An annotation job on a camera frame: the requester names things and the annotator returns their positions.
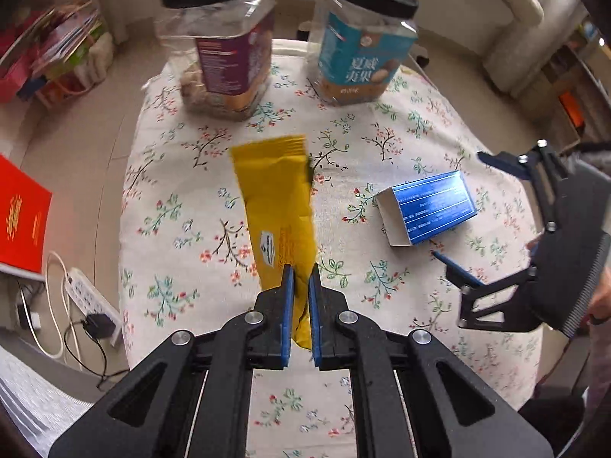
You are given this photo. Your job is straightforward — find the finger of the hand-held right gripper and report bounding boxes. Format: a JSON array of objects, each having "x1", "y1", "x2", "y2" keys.
[
  {"x1": 432, "y1": 248, "x2": 542, "y2": 332},
  {"x1": 477, "y1": 139, "x2": 580, "y2": 233}
]

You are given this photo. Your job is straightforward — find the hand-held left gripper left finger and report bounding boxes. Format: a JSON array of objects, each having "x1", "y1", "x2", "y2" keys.
[{"x1": 48, "y1": 263, "x2": 297, "y2": 458}]

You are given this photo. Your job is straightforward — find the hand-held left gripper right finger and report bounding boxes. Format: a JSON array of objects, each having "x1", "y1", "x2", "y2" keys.
[{"x1": 308, "y1": 262, "x2": 554, "y2": 458}]

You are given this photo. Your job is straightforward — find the blue cardboard box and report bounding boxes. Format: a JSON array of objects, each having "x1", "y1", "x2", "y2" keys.
[{"x1": 375, "y1": 170, "x2": 478, "y2": 247}]

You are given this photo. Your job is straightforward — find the yellow snack wrapper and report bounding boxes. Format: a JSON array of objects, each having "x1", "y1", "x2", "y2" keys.
[{"x1": 230, "y1": 134, "x2": 318, "y2": 350}]

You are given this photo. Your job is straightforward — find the person's right forearm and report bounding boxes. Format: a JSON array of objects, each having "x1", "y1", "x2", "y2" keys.
[{"x1": 585, "y1": 277, "x2": 611, "y2": 411}]

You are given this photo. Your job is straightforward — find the wooden shelf unit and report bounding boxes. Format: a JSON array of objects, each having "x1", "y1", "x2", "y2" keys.
[{"x1": 539, "y1": 10, "x2": 611, "y2": 153}]

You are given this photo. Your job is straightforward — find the beige fleece blanket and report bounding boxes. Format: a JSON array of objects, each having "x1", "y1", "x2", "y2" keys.
[{"x1": 458, "y1": 0, "x2": 546, "y2": 92}]

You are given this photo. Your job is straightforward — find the grey office chair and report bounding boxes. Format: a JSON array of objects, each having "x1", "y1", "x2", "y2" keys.
[{"x1": 296, "y1": 0, "x2": 431, "y2": 70}]

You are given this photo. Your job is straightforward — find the black charger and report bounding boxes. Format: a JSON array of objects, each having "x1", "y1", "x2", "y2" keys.
[{"x1": 81, "y1": 314, "x2": 116, "y2": 340}]

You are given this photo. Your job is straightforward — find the plastic jar with teal label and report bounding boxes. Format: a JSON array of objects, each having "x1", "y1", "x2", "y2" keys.
[{"x1": 305, "y1": 0, "x2": 420, "y2": 107}]

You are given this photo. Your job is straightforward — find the white power strip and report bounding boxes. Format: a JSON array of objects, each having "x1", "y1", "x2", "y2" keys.
[{"x1": 64, "y1": 267, "x2": 122, "y2": 347}]

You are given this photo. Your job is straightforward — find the white charger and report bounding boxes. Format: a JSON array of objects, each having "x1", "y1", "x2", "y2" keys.
[{"x1": 16, "y1": 304, "x2": 42, "y2": 331}]

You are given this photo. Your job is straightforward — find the plastic jar with purple label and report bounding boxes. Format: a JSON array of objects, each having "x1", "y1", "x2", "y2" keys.
[{"x1": 154, "y1": 0, "x2": 276, "y2": 121}]

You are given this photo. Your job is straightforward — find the grey striped cloth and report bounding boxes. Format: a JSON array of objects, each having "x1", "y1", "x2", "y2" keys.
[{"x1": 0, "y1": 346, "x2": 94, "y2": 458}]

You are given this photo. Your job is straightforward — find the pile of books and bags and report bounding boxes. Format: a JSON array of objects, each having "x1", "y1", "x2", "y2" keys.
[{"x1": 0, "y1": 0, "x2": 115, "y2": 106}]

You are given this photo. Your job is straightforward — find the white cable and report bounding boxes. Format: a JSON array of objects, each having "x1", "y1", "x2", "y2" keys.
[{"x1": 29, "y1": 250, "x2": 68, "y2": 361}]

